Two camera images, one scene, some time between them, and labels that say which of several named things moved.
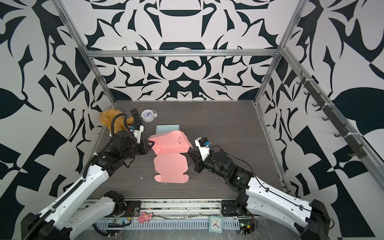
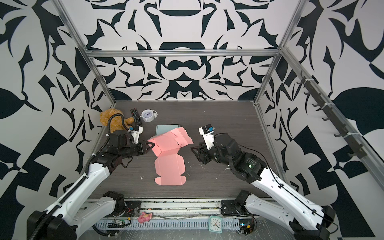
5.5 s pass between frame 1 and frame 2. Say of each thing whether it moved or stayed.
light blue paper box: stayed
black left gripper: stayed
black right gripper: moved
